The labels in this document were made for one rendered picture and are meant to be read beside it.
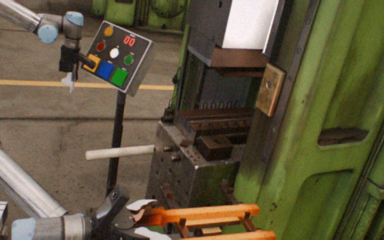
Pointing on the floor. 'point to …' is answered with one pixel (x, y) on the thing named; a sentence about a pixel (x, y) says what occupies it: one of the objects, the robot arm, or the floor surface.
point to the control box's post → (116, 139)
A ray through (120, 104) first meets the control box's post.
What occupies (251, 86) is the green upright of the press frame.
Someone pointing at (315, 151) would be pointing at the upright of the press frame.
